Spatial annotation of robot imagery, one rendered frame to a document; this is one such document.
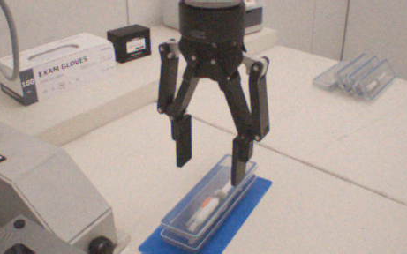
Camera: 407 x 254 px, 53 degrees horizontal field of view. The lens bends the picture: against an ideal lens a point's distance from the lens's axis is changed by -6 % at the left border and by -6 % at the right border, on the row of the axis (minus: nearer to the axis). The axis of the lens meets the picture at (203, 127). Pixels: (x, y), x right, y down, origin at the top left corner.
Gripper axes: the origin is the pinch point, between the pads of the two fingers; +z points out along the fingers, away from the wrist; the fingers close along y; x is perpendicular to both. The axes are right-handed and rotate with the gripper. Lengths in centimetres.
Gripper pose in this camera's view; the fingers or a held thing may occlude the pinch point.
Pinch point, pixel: (210, 154)
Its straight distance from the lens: 57.5
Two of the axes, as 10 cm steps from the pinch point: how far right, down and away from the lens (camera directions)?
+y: 8.7, 2.5, -4.3
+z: 0.0, 8.7, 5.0
